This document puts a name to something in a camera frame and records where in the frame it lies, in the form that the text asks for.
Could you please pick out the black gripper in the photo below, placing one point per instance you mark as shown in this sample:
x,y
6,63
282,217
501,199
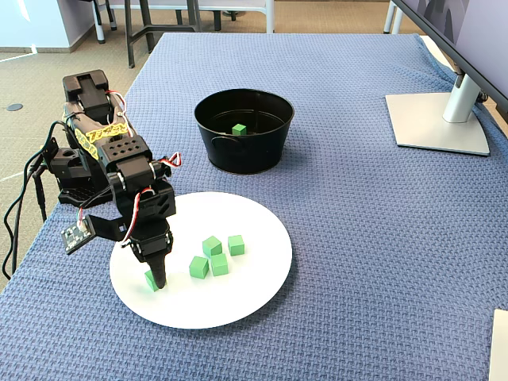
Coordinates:
x,y
152,247

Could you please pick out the green cube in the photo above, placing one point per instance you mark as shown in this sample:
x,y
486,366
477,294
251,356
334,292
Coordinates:
x,y
149,281
212,246
236,245
239,129
219,265
199,268

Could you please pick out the white round plate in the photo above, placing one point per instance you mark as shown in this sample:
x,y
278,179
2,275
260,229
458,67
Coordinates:
x,y
238,293

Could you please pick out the black metal bucket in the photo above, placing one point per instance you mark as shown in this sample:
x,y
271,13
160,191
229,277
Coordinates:
x,y
246,158

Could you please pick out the blue woven cloth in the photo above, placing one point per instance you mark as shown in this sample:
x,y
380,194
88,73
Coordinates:
x,y
357,238

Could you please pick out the round grey floor cover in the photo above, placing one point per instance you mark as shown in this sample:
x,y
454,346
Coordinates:
x,y
16,107

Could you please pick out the monitor with silver stand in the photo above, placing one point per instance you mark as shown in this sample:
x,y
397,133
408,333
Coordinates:
x,y
436,127

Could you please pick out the white metal table leg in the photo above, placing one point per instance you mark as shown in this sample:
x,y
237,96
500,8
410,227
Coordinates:
x,y
389,24

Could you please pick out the white flat device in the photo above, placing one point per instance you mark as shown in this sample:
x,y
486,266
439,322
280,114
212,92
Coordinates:
x,y
501,349

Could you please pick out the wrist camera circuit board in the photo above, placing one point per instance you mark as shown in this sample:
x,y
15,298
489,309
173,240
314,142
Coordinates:
x,y
75,236

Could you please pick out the black stool frame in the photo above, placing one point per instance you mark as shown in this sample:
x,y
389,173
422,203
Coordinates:
x,y
131,51

